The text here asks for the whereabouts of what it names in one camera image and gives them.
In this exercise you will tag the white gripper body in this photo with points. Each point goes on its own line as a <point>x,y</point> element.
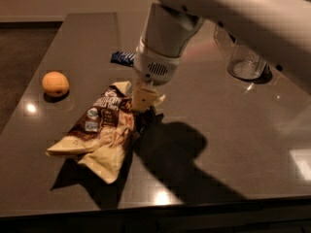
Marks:
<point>155,68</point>

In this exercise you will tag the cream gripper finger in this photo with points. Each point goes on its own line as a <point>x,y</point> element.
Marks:
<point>159,101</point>
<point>143,96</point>

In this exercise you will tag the brown sea salt chip bag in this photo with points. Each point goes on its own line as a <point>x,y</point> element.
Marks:
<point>101,137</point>

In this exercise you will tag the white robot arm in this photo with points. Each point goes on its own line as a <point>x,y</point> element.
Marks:
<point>277,30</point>

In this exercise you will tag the blue snack bar wrapper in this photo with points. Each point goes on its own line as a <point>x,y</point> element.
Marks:
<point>123,58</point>

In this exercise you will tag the clear glass jar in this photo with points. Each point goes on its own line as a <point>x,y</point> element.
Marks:
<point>241,62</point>

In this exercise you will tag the orange fruit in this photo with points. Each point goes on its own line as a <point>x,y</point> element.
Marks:
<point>55,84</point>

